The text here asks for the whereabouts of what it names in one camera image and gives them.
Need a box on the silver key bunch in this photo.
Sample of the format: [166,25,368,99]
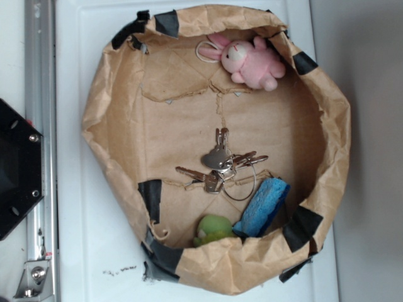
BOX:
[175,128,268,201]

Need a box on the brown paper bag bin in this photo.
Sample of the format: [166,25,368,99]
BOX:
[82,4,351,294]

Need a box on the green plush toy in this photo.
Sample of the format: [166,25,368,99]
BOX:
[193,215,236,247]

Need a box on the blue sponge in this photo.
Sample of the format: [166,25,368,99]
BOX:
[232,178,290,237]

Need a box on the pink plush bunny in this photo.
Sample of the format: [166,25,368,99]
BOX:
[196,33,286,91]

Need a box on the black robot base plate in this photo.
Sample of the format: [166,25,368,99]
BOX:
[1,100,43,240]

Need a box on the aluminium frame rail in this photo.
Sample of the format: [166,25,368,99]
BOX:
[25,1,60,301]

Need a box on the silver corner bracket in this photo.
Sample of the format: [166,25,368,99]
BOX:
[13,260,53,301]

